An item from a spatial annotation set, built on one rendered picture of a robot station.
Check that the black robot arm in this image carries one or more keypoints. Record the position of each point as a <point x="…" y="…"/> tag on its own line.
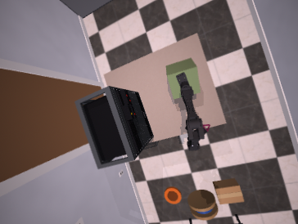
<point x="192" y="121"/>

